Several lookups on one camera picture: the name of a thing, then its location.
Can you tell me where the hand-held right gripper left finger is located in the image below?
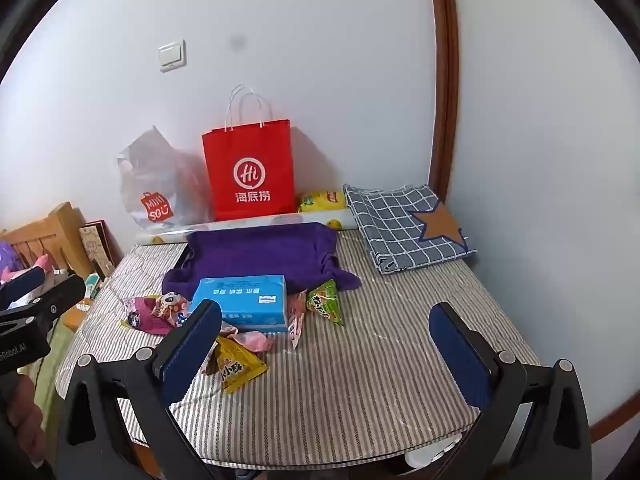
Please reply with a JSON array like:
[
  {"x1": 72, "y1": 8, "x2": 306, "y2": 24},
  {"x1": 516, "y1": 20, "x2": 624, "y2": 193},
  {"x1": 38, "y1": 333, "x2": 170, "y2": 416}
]
[{"x1": 56, "y1": 299, "x2": 223, "y2": 480}]

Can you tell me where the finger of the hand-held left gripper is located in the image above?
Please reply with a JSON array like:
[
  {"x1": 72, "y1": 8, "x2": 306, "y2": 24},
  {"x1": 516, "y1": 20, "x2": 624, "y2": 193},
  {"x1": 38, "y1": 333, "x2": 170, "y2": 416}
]
[
  {"x1": 0, "y1": 266, "x2": 48, "y2": 311},
  {"x1": 0, "y1": 274, "x2": 87, "y2": 333}
]

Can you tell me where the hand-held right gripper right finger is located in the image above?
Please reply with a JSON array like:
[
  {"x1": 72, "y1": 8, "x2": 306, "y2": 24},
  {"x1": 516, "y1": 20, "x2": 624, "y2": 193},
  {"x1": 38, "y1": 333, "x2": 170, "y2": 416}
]
[{"x1": 428, "y1": 302, "x2": 594, "y2": 480}]

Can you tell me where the yellow snack packet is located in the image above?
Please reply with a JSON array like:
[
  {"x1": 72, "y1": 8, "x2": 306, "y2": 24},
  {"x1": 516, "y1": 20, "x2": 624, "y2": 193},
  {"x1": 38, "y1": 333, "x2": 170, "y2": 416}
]
[{"x1": 214, "y1": 336, "x2": 268, "y2": 394}]

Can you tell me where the white red snack packet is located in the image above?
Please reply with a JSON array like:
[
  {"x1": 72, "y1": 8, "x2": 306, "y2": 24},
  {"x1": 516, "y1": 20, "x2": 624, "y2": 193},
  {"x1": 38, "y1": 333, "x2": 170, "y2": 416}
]
[{"x1": 151, "y1": 291, "x2": 191, "y2": 328}]

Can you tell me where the magenta snack packet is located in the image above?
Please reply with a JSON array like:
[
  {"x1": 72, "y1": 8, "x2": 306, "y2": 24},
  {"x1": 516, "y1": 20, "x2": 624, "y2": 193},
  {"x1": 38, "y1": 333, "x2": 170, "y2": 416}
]
[{"x1": 122, "y1": 296, "x2": 173, "y2": 335}]

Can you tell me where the green snack packet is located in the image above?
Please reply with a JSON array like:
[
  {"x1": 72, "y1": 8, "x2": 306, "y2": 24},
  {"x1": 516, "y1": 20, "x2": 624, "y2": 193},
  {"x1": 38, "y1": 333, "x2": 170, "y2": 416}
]
[{"x1": 306, "y1": 280, "x2": 347, "y2": 328}]

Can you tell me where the person's left hand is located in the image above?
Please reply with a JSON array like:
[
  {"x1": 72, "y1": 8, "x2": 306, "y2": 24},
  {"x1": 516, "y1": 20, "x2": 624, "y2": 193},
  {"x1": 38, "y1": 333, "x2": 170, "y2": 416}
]
[{"x1": 5, "y1": 374, "x2": 48, "y2": 453}]

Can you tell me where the wooden nightstand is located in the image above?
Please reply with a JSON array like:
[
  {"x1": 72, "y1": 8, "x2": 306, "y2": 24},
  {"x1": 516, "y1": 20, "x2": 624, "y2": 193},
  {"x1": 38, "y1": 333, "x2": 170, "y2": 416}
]
[{"x1": 62, "y1": 296, "x2": 96, "y2": 333}]

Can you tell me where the pink plush toy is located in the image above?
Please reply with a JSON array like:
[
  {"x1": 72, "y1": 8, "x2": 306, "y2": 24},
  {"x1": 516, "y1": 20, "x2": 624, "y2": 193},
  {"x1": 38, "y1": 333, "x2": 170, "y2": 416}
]
[{"x1": 0, "y1": 254, "x2": 55, "y2": 283}]

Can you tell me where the green blanket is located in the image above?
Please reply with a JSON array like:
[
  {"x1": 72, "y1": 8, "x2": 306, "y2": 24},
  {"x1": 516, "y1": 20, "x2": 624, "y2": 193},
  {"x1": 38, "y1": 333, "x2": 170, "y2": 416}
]
[{"x1": 22, "y1": 317, "x2": 73, "y2": 426}]

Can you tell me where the purple plush toy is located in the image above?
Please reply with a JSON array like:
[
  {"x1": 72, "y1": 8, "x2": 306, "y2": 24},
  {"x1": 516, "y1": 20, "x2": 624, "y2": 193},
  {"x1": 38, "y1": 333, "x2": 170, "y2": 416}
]
[{"x1": 0, "y1": 241, "x2": 23, "y2": 271}]

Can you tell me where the wooden headboard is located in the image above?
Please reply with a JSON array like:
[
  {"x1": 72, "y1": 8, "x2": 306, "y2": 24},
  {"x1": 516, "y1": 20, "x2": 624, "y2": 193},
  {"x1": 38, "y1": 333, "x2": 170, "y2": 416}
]
[{"x1": 0, "y1": 201, "x2": 88, "y2": 281}]

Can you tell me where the patterned book box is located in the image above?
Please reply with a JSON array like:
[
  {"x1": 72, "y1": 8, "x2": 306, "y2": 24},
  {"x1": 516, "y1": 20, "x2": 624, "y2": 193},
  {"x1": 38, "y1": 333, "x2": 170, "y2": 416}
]
[{"x1": 78, "y1": 219, "x2": 117, "y2": 281}]

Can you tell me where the blue tissue box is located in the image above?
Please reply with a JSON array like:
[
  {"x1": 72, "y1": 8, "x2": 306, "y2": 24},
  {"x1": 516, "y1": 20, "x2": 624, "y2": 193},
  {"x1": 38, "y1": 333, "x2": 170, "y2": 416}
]
[{"x1": 190, "y1": 274, "x2": 291, "y2": 333}]

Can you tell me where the striped mattress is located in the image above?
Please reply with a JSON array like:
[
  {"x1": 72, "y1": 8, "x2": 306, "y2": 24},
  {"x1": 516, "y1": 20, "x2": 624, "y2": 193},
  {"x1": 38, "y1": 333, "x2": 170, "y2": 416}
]
[{"x1": 54, "y1": 227, "x2": 543, "y2": 463}]

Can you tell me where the white plastic object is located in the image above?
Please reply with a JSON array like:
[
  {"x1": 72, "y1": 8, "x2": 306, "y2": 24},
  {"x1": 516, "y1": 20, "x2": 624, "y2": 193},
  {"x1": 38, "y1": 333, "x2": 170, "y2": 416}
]
[{"x1": 405, "y1": 432, "x2": 463, "y2": 468}]

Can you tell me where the checkered cloth with star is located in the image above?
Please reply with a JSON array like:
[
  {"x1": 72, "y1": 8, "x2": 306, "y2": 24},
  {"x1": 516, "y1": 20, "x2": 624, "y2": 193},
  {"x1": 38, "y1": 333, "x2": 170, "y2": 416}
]
[{"x1": 342, "y1": 183, "x2": 477, "y2": 275}]

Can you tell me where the white plastic bag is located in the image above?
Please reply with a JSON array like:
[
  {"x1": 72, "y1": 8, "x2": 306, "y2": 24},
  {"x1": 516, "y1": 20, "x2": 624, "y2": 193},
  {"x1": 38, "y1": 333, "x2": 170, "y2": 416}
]
[{"x1": 116, "y1": 125, "x2": 217, "y2": 228}]

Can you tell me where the patterned paper roll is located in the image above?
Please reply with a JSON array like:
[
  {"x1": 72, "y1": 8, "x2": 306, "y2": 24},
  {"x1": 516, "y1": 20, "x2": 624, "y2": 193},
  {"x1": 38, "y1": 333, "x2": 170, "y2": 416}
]
[{"x1": 135, "y1": 208, "x2": 357, "y2": 246}]

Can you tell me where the red paper bag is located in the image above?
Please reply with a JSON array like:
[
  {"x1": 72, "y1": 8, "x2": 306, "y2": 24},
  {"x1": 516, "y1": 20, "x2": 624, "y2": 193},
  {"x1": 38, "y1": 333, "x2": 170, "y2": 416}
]
[{"x1": 201, "y1": 85, "x2": 298, "y2": 222}]

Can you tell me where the yellow drink pack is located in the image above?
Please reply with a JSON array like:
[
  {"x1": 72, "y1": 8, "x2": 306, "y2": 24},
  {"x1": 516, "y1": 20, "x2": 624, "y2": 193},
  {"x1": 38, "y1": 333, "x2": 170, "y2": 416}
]
[{"x1": 298, "y1": 190, "x2": 347, "y2": 214}]

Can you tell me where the white light switch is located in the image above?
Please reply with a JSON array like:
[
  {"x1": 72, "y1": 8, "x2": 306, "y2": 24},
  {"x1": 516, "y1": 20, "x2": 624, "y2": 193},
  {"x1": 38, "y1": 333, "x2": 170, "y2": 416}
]
[{"x1": 158, "y1": 40, "x2": 187, "y2": 72}]

